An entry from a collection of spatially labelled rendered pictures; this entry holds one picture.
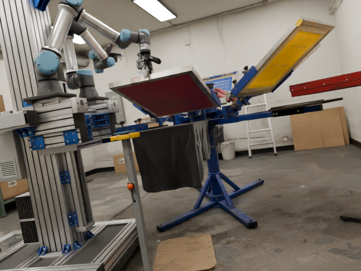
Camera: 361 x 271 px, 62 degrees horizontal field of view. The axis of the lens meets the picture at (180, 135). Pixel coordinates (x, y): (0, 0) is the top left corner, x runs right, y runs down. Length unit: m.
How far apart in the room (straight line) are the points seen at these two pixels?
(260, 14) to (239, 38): 0.61
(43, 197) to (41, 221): 0.18
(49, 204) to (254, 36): 5.36
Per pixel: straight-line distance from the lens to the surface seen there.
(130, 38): 2.04
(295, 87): 2.42
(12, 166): 2.32
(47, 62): 1.85
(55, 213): 2.28
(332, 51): 6.63
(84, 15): 2.14
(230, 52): 6.63
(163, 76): 1.91
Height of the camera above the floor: 0.99
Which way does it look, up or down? 3 degrees down
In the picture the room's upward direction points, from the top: 9 degrees counter-clockwise
